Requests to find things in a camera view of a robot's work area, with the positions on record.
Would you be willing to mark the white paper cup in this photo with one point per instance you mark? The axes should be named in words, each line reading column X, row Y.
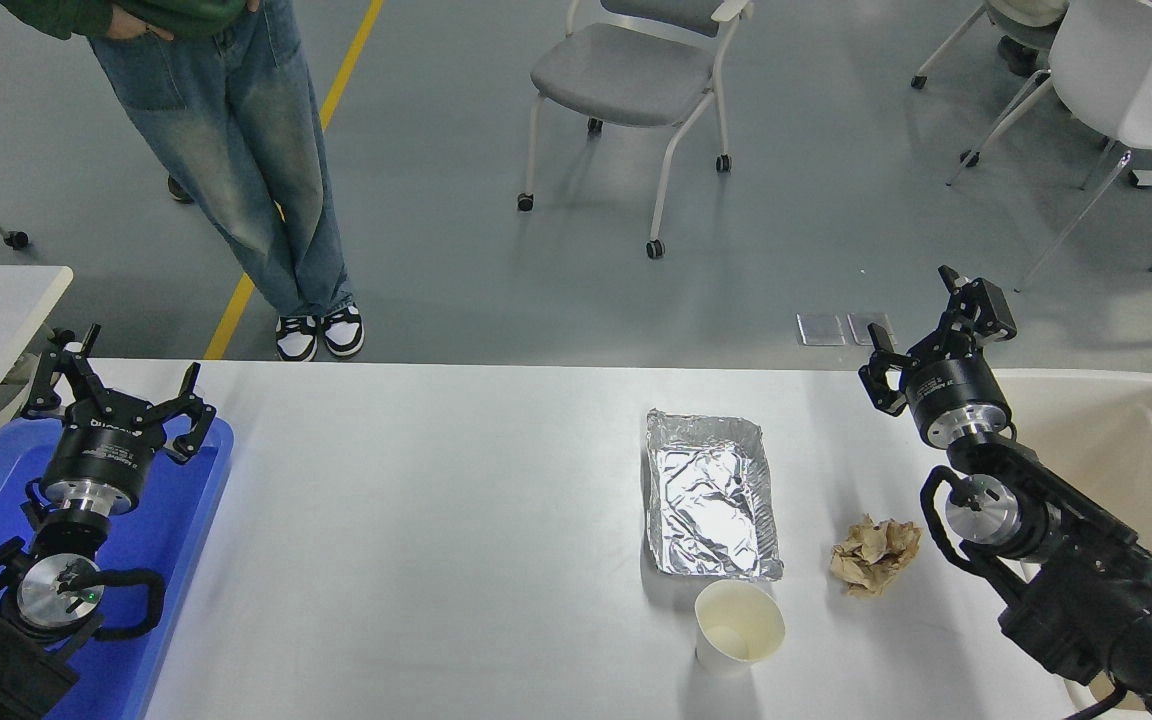
column 741, row 625

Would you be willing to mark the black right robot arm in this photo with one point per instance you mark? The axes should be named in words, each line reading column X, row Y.
column 1086, row 590

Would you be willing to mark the white plastic shell chair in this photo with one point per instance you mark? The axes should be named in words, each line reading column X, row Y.
column 1106, row 60

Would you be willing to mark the metal floor plate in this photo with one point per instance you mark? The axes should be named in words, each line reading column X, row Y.
column 871, row 328
column 821, row 330

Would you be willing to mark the grey padded wheeled chair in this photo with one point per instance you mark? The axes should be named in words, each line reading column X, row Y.
column 626, row 75

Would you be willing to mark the person's right hand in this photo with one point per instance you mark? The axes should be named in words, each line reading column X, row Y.
column 136, row 22

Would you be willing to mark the white-framed wheeled chair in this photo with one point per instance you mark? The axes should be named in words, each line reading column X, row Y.
column 918, row 81

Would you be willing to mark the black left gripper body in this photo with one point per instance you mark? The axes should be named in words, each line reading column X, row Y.
column 101, row 450

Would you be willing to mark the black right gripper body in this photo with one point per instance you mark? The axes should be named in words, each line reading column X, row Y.
column 956, row 390

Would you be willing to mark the person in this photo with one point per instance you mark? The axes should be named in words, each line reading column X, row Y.
column 236, row 150
column 1021, row 15

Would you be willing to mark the crumpled tan paper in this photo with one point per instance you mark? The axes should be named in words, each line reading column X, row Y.
column 876, row 555

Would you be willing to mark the large pale plastic bin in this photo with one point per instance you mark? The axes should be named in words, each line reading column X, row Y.
column 1136, row 450

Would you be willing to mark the blue plastic tray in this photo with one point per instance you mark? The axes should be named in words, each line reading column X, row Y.
column 176, row 520

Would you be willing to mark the silver foil tray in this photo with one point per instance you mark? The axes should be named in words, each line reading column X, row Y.
column 711, row 500

